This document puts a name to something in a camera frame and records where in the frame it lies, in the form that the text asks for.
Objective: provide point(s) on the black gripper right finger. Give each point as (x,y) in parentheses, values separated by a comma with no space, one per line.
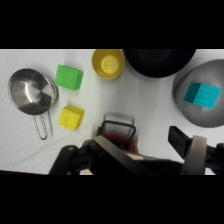
(195,153)

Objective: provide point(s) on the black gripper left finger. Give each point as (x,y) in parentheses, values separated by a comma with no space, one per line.
(110,151)

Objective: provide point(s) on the wooden drawer with red front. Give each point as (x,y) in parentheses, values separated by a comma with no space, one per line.
(118,122)

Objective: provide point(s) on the clear glass bowl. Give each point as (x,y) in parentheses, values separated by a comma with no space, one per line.
(200,116)

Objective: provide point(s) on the yellow toy block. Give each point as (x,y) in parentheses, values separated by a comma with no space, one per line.
(70,117)

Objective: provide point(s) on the teal toy block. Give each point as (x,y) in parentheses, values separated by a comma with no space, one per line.
(203,95)

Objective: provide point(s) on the green toy block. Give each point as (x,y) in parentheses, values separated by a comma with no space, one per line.
(69,77)

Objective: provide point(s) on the yellow cup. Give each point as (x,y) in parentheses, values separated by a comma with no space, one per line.
(108,64)

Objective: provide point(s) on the black bowl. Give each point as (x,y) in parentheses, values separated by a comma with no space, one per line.
(158,63)

